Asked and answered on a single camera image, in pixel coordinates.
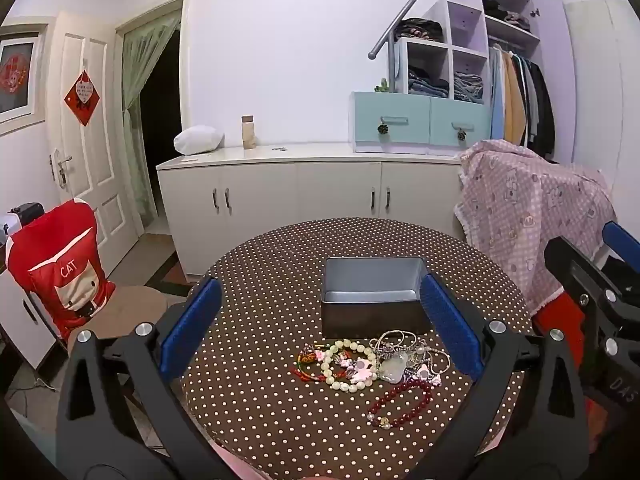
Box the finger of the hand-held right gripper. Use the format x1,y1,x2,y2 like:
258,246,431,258
602,220,640,263
544,236,628,316

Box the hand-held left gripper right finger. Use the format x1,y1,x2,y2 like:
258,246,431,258
419,272,588,480

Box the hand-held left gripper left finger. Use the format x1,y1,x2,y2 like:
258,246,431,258
56,276,236,480

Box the silver chain necklace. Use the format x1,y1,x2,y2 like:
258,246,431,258
369,330,433,376

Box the white jade pendant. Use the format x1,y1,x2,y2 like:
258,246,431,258
378,351,408,383

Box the dark red bead bracelet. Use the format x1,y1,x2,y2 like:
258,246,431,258
367,379,435,430

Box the rectangular metal tin box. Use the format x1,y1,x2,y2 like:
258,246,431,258
321,257,432,338

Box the pink flower charm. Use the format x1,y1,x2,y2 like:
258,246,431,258
340,352,378,381

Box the red cord charm bracelet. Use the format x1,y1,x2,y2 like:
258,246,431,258
292,342,346,385

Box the pale green bead bracelet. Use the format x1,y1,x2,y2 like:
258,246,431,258
320,340,378,392

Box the red and white cloth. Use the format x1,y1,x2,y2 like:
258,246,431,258
532,292,588,361

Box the brown round chair seat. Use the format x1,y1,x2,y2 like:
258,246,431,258
67,287,173,356

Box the pink printed blanket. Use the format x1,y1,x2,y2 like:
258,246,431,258
454,140,618,313

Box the brown polka dot tablecloth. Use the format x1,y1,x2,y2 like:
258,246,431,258
181,217,538,480

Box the white sideboard cabinet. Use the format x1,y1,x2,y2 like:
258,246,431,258
156,142,466,278

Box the row of hanging clothes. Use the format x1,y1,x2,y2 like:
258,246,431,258
487,42,557,158

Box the white bag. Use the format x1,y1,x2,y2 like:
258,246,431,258
173,125,225,156

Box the white panel door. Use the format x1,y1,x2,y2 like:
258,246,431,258
42,10,146,271

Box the white open wardrobe shelf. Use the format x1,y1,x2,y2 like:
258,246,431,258
395,0,573,161

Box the black box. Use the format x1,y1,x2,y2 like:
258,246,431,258
10,202,43,223

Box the grey folded clothes pile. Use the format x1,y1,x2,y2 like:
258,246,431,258
454,72,485,102

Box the teal drawer unit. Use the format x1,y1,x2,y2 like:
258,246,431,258
350,91,493,155

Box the blue jeans pile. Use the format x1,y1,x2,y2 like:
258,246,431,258
407,67,449,97

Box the dark clothes on shelf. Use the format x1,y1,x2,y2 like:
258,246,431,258
482,0,531,31

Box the red diamond door decoration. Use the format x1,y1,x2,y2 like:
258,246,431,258
63,71,103,127

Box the green curtain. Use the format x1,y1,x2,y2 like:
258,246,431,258
122,10,182,228

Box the dark folded clothes pile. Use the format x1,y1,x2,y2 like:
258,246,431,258
395,17,443,41

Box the grey metal handrail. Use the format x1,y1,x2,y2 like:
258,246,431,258
368,0,451,93

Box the metal door handle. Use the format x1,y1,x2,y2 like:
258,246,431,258
50,149,73,190

